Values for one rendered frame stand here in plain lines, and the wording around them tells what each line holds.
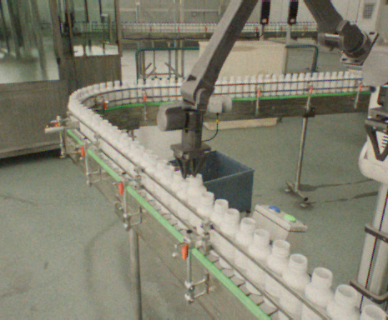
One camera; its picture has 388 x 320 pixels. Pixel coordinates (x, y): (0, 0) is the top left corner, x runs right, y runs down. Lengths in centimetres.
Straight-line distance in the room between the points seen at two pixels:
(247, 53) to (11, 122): 310
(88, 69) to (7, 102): 238
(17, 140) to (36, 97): 50
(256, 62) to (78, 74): 282
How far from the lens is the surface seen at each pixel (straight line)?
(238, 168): 192
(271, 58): 562
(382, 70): 73
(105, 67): 659
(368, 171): 142
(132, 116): 285
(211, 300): 116
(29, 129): 447
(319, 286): 85
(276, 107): 319
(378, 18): 704
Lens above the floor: 167
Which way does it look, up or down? 22 degrees down
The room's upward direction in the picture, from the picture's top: 1 degrees clockwise
